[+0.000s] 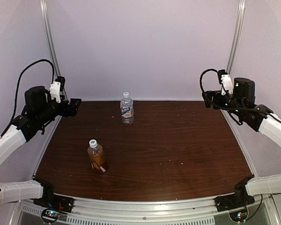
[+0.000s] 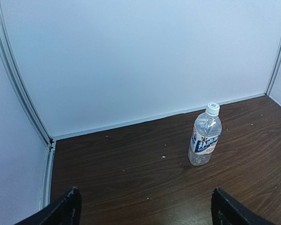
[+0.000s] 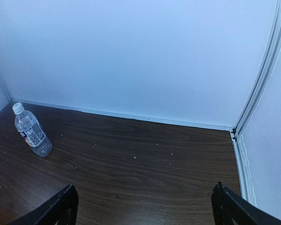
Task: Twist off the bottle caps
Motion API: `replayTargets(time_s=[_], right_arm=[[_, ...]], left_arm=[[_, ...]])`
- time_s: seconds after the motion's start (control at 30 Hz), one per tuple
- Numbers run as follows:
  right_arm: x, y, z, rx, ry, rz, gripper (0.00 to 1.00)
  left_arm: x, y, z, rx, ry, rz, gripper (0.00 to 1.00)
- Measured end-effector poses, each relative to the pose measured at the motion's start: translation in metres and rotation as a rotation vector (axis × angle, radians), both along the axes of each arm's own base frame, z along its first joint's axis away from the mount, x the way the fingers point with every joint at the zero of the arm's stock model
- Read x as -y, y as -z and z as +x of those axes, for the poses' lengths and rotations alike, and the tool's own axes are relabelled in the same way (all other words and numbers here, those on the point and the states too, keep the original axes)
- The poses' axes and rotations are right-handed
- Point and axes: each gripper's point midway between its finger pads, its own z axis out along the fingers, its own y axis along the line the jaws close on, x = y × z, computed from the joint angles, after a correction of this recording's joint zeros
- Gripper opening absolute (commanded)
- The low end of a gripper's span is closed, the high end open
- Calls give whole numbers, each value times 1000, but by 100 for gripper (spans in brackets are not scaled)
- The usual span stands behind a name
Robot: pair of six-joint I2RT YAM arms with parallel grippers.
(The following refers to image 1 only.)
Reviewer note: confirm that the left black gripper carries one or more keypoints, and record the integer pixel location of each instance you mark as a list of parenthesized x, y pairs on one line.
[(72, 109)]

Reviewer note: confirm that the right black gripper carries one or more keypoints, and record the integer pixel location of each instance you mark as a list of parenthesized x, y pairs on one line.
[(216, 93)]

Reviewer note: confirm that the brown tea bottle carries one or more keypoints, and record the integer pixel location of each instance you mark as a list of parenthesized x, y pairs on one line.
[(98, 159)]

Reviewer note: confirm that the white tea bottle cap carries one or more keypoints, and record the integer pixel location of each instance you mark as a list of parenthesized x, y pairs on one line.
[(93, 143)]

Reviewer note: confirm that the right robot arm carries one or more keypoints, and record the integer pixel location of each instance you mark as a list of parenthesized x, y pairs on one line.
[(240, 101)]

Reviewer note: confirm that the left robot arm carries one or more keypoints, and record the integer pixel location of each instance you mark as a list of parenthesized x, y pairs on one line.
[(41, 108)]

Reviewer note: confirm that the clear water bottle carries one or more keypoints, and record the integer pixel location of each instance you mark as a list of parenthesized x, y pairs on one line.
[(127, 110)]

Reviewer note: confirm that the white water bottle cap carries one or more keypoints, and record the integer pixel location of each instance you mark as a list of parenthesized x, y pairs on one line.
[(126, 95)]

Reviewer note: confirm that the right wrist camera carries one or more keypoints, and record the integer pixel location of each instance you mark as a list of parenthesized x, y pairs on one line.
[(226, 82)]

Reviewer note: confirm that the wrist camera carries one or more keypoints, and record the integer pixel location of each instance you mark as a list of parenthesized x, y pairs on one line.
[(226, 82), (56, 88)]

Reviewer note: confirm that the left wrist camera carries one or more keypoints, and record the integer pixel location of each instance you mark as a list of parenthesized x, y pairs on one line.
[(56, 88)]

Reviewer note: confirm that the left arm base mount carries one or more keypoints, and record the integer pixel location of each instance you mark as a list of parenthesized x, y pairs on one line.
[(55, 206)]

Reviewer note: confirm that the right aluminium frame post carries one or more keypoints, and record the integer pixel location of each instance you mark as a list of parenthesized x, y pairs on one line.
[(237, 34)]

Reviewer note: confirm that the aluminium frame post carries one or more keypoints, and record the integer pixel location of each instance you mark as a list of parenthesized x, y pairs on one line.
[(48, 34), (237, 34)]

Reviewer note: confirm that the front aluminium rail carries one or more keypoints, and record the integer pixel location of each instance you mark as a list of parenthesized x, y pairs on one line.
[(200, 211)]

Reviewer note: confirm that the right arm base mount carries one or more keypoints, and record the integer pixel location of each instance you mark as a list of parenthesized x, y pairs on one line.
[(236, 203)]

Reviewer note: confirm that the left aluminium frame post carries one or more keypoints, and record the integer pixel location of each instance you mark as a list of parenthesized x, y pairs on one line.
[(48, 34)]

